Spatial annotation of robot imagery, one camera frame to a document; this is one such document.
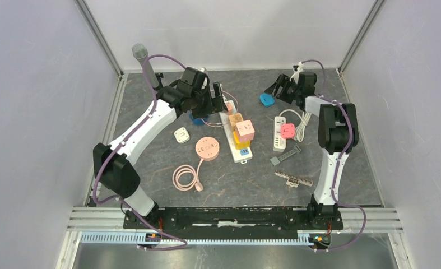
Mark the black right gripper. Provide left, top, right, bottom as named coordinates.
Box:
left=264, top=74, right=301, bottom=105

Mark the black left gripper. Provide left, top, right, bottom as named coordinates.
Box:
left=190, top=82, right=227, bottom=120

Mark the light blue plug adapter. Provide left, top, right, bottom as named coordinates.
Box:
left=259, top=93, right=275, bottom=108

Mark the dark blue cube socket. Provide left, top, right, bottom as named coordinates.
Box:
left=188, top=113, right=206, bottom=126

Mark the pink cube socket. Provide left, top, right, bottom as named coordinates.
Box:
left=235, top=120, right=255, bottom=143

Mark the round pink power socket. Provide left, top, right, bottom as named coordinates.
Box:
left=195, top=137, right=220, bottom=161

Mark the white plug adapter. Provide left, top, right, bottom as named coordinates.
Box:
left=174, top=127, right=190, bottom=144

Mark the long white power strip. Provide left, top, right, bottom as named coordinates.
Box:
left=219, top=112, right=253, bottom=164

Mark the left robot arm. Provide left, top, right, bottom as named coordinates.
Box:
left=93, top=67, right=227, bottom=229

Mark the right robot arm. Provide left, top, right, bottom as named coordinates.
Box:
left=264, top=71, right=359, bottom=229

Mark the small salmon plug adapter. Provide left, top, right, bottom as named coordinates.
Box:
left=226, top=102, right=234, bottom=115

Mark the tan patterned cube socket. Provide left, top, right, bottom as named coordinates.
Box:
left=228, top=113, right=244, bottom=131

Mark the pink red plug adapter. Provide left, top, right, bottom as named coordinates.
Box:
left=280, top=123, right=296, bottom=140

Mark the yellow cube socket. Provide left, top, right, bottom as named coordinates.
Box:
left=233, top=131, right=251, bottom=150

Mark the small white power strip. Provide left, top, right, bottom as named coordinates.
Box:
left=273, top=116, right=286, bottom=152

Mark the grey plastic clip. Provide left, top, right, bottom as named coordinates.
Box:
left=270, top=145, right=301, bottom=166

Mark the beige comb strip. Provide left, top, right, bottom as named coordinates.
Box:
left=275, top=170, right=314, bottom=188

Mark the grey microphone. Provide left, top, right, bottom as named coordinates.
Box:
left=132, top=43, right=157, bottom=88

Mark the white power strip cable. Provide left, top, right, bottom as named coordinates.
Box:
left=279, top=108, right=313, bottom=143

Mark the pink coiled socket cable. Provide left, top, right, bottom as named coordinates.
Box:
left=172, top=159, right=205, bottom=193

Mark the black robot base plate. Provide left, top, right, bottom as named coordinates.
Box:
left=123, top=206, right=344, bottom=240

